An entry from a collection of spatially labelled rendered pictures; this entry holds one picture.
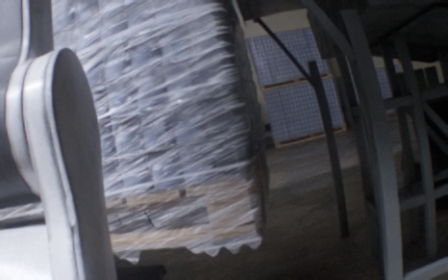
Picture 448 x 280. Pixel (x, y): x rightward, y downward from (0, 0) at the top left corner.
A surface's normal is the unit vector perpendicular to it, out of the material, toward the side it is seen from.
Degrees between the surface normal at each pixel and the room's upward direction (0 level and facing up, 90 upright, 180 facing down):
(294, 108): 91
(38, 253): 50
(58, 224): 62
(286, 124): 92
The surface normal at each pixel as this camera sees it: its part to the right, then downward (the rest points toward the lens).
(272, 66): -0.12, 0.08
